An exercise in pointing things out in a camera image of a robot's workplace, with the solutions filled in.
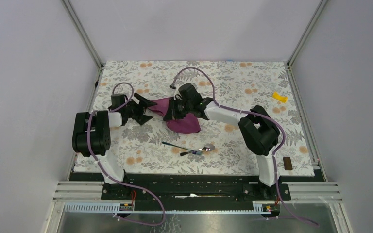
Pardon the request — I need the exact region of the iridescent spoon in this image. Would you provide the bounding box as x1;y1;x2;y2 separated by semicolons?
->
180;144;216;156

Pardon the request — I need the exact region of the aluminium frame post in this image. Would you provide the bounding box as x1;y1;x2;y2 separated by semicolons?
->
287;0;329;67
60;0;103;69

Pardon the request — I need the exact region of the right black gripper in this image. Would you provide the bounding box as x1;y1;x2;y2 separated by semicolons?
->
164;97;193;121

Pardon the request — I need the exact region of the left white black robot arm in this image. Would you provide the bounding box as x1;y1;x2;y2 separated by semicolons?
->
72;93;157;200

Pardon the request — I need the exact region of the slotted cable duct rail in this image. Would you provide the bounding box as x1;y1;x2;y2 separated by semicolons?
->
65;200;280;215

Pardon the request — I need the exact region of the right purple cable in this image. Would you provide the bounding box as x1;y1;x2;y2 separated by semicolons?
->
170;67;320;228

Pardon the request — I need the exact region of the floral patterned tablecloth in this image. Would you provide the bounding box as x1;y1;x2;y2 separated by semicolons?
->
73;60;316;177

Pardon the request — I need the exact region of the yellow plastic piece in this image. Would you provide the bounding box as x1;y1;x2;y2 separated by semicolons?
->
271;92;288;103

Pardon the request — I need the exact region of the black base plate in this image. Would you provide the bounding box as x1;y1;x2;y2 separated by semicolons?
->
101;173;291;207

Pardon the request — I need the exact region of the iridescent fork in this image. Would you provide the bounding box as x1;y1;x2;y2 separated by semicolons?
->
161;141;205;158

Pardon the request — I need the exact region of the right aluminium frame post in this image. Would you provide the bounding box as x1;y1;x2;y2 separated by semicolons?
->
287;0;329;67

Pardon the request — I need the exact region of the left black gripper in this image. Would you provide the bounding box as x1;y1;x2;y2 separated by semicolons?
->
122;93;156;124

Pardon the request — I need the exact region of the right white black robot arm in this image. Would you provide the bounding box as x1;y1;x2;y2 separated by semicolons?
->
164;83;281;200

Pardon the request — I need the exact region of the purple cloth napkin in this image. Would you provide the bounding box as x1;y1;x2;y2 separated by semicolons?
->
148;98;201;134

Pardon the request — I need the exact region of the dark brown block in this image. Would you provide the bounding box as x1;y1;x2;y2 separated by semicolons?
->
283;157;293;171

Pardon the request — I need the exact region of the left aluminium frame post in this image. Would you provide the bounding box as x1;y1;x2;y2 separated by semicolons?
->
60;0;103;69

